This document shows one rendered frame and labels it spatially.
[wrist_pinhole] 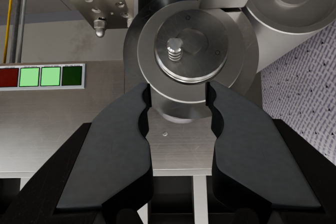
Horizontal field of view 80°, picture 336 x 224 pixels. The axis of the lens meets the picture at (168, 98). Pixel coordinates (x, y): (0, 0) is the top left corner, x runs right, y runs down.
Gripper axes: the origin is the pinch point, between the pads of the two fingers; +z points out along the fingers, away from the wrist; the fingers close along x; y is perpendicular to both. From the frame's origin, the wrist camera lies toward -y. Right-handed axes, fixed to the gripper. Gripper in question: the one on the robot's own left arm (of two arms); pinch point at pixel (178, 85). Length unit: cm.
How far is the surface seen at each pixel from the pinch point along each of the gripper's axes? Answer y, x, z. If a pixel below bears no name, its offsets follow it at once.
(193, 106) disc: 6.0, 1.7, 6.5
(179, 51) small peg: -0.2, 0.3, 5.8
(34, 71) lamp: 16, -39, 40
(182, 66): 1.8, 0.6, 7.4
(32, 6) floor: 19, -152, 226
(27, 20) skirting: 34, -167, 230
